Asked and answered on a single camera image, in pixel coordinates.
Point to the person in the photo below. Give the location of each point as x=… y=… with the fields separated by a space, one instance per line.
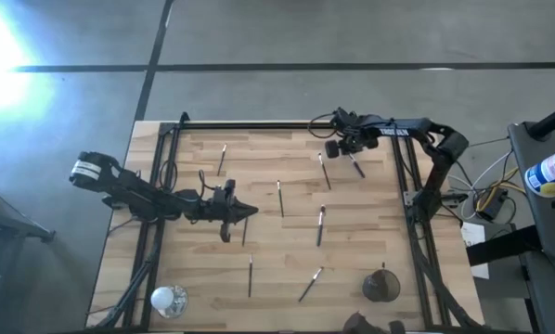
x=358 y=325

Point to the black power adapter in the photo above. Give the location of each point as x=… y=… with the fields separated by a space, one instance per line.
x=493 y=208

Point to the black mesh pen cup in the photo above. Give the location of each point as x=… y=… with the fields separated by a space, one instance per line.
x=382 y=287

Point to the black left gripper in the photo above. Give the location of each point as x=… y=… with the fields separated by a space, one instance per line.
x=212 y=209

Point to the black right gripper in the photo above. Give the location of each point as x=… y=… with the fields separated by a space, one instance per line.
x=356 y=132

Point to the black aluminium table frame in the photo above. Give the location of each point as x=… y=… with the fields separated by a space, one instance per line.
x=282 y=125

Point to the grey plastic cart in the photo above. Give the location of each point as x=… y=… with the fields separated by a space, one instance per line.
x=551 y=222

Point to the white light bulb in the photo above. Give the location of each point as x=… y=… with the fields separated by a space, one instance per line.
x=162 y=298

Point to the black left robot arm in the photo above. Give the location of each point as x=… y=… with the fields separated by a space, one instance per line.
x=133 y=195

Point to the white blue wipes canister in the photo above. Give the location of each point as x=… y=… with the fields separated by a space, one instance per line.
x=553 y=169

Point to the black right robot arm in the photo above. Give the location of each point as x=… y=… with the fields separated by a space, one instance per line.
x=437 y=171

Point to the dark grey side table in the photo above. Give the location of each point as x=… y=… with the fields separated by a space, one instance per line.
x=13 y=218

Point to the white paper sheet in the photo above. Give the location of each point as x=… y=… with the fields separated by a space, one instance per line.
x=472 y=234

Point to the black cart base bar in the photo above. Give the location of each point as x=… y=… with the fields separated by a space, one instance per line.
x=500 y=248

